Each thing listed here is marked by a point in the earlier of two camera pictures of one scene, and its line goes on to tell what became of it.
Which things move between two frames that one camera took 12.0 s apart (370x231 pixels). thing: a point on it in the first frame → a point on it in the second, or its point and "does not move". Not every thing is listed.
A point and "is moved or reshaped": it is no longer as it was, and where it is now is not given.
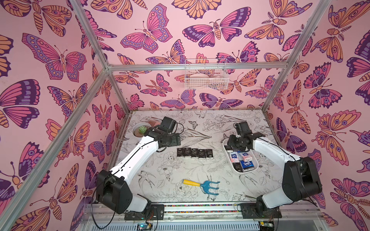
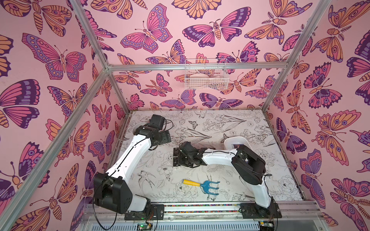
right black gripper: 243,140 → 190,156
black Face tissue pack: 180,152 is moved or reshaped
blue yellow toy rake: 204,185 does not move
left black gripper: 176,140 → 166,137
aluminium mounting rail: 299,211 does not move
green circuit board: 144,226 does not move
